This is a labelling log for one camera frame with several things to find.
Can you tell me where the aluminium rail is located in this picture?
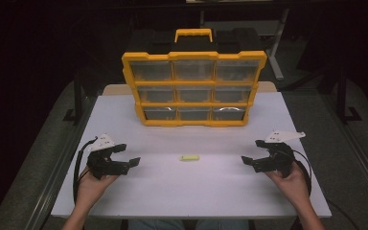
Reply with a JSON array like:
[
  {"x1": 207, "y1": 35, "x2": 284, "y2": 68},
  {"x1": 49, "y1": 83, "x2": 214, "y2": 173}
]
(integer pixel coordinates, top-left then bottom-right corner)
[
  {"x1": 23, "y1": 95, "x2": 99, "y2": 230},
  {"x1": 320, "y1": 94, "x2": 368, "y2": 205}
]

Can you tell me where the yellow black drawer organizer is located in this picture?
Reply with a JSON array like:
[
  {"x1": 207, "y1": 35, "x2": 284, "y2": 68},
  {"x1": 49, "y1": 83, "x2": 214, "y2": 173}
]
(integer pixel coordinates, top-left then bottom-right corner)
[{"x1": 121, "y1": 28, "x2": 268, "y2": 128}]

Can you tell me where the person's right hand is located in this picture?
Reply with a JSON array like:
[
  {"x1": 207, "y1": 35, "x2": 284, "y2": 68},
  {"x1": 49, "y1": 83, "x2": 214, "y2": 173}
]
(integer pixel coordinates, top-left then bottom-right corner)
[{"x1": 264, "y1": 162, "x2": 311, "y2": 209}]

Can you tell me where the set of clear plastic drawers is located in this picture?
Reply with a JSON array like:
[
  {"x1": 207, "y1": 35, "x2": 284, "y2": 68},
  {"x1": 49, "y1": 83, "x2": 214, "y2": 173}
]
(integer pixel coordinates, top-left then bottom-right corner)
[{"x1": 129, "y1": 59, "x2": 261, "y2": 122}]

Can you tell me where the black metal stand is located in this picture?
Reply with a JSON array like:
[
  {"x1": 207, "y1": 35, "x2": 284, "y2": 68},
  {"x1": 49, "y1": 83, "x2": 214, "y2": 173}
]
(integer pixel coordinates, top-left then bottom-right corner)
[
  {"x1": 62, "y1": 67, "x2": 88, "y2": 127},
  {"x1": 334, "y1": 62, "x2": 364, "y2": 125}
]

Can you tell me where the person's left hand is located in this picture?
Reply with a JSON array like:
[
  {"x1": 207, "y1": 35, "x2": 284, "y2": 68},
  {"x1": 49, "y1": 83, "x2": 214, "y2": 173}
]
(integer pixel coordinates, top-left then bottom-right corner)
[{"x1": 76, "y1": 166, "x2": 120, "y2": 209}]

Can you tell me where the small pale yellow block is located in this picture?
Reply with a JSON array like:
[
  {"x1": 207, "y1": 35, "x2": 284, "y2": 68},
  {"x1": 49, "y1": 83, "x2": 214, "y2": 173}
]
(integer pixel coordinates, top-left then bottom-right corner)
[{"x1": 178, "y1": 154, "x2": 201, "y2": 162}]

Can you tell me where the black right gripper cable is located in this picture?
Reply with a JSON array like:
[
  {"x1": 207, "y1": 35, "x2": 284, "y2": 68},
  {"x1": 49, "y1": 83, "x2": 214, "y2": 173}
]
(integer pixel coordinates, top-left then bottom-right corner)
[{"x1": 291, "y1": 149, "x2": 362, "y2": 230}]

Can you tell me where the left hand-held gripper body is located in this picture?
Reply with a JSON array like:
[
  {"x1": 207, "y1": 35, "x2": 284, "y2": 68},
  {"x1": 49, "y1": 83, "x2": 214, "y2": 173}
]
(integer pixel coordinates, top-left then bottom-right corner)
[{"x1": 85, "y1": 133, "x2": 131, "y2": 180}]

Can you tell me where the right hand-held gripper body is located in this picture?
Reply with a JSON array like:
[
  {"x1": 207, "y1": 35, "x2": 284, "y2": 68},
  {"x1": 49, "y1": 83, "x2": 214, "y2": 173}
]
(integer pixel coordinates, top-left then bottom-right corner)
[{"x1": 253, "y1": 129, "x2": 307, "y2": 179}]

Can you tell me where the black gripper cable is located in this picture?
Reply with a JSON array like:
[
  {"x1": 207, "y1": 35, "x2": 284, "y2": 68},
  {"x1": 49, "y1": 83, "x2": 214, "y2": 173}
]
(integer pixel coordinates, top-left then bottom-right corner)
[
  {"x1": 291, "y1": 149, "x2": 362, "y2": 230},
  {"x1": 72, "y1": 136, "x2": 99, "y2": 206}
]

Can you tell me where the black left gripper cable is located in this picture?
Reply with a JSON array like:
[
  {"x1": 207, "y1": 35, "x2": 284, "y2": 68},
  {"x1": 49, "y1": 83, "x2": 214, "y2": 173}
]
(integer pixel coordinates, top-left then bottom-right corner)
[{"x1": 72, "y1": 136, "x2": 99, "y2": 206}]

